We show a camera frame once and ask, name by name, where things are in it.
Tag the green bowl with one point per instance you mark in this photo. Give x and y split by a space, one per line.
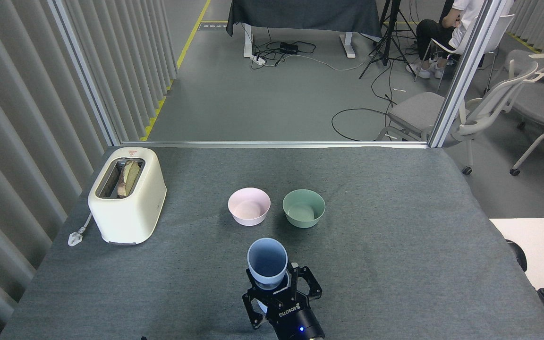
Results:
303 218

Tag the toasted bread slice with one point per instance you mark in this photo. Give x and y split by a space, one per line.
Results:
129 178

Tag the seated person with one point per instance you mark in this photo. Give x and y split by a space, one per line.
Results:
435 33

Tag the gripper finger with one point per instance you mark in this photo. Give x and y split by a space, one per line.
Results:
314 285
251 315

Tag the silver frame rail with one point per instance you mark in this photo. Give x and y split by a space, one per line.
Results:
272 144

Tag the black power adapter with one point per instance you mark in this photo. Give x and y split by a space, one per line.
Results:
289 48

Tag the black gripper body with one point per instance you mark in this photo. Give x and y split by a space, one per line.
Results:
293 321

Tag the black computer mouse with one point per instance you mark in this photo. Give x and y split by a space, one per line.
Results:
518 255

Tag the silver frame post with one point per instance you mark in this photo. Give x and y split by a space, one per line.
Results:
465 71
83 71

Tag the white table leg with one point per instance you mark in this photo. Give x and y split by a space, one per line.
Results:
248 42
347 47

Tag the pink bowl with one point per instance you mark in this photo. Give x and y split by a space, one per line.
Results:
249 215

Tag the white power strip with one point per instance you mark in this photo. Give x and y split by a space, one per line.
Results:
258 60

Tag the black tripod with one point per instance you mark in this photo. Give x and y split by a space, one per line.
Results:
385 47

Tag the cream white toaster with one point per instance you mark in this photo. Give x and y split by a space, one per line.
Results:
130 217

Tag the dark grey tablecloth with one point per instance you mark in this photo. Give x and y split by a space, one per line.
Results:
300 14

